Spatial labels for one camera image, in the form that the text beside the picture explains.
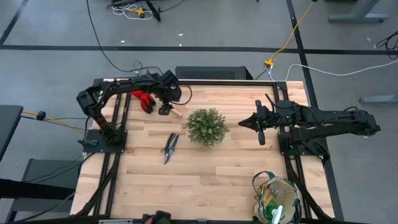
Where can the green spray bottle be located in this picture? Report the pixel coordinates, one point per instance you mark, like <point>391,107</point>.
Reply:
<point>273,211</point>

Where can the green plant in black pot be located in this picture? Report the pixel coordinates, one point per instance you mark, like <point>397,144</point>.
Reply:
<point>206,127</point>

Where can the black aluminium table frame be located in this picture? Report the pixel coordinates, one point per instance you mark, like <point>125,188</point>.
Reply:
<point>217,82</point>

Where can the beige green gardening bag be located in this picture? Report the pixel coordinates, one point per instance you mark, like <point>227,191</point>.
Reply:
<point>286,189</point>

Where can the black stand leg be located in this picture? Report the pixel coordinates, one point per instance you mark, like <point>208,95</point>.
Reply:
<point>154,11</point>

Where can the dark grey side stand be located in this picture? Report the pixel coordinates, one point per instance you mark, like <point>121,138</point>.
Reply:
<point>46,174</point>

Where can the black computer case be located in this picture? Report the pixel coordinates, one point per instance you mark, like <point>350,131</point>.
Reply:
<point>211,73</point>

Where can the red black gardening glove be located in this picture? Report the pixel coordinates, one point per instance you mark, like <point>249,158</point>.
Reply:
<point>146,101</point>

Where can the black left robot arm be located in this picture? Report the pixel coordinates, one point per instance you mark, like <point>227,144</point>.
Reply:
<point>93,102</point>

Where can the grey desk foot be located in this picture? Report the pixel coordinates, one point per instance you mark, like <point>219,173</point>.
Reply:
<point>379,99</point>

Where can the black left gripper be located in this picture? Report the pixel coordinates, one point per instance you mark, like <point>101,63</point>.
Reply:
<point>169,90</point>

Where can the green pruning shears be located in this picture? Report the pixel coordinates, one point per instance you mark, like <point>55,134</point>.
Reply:
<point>169,146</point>

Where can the grey desk leg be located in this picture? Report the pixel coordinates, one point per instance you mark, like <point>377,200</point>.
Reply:
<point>357,17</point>

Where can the silver aluminium bracket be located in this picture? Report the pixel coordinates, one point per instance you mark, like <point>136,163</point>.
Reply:
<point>115,221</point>

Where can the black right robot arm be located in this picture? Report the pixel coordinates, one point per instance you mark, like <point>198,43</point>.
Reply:
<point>326,119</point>

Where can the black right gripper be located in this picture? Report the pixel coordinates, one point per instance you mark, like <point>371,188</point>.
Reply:
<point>269,119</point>

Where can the black side panel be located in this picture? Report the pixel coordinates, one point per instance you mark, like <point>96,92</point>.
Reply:
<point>99,83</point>

